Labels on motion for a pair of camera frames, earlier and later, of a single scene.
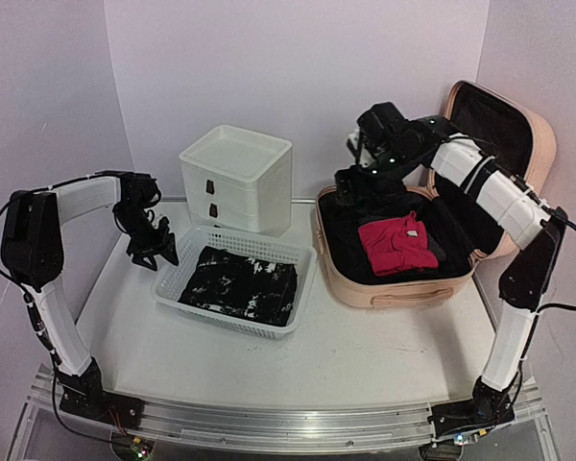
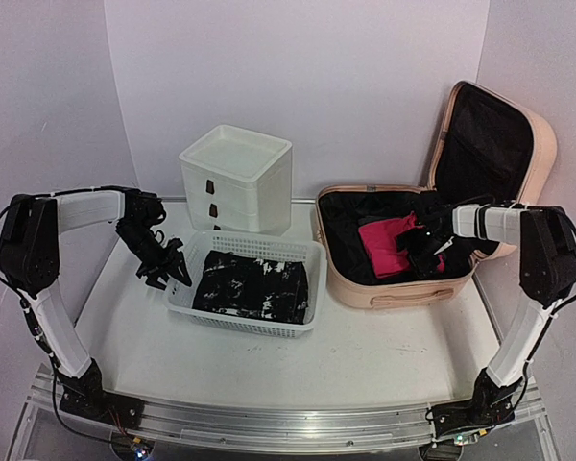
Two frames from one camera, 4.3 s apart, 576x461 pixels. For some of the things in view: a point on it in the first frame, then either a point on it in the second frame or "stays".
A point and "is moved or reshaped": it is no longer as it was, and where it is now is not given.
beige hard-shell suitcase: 382,246 stays
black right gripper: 349,175 to 421,268
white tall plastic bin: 239,180 stays
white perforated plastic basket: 251,282 is moved or reshaped
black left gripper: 163,243 to 160,268
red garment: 397,246 stays
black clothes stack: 227,281 is moved or reshaped
